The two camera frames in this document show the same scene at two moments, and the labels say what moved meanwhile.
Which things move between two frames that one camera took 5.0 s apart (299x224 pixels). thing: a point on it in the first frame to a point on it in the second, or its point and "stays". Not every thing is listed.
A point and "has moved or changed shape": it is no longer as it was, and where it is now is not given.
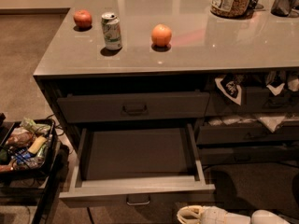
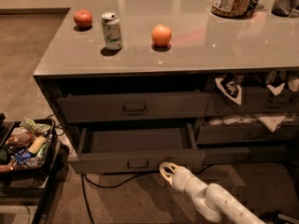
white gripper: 214,217 to 180,178
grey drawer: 138,166 has moved or changed shape
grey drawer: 133,106 stays
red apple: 82,19 stays
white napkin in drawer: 272,122 stays
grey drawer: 249,154 stays
